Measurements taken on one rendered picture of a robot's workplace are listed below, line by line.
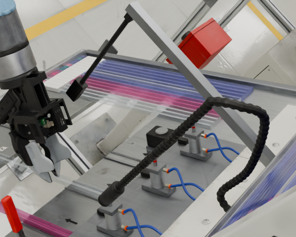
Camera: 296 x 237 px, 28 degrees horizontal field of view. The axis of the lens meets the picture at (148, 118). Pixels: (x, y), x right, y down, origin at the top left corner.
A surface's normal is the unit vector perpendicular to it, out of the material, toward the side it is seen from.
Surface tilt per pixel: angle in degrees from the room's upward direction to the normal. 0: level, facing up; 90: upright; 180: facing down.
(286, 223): 90
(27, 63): 35
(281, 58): 0
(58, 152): 87
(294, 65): 0
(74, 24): 0
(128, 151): 45
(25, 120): 90
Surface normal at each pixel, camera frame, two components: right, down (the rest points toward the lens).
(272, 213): -0.58, 0.46
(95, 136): 0.47, -0.48
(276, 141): -0.13, -0.87
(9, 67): 0.15, 0.34
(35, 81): 0.76, 0.03
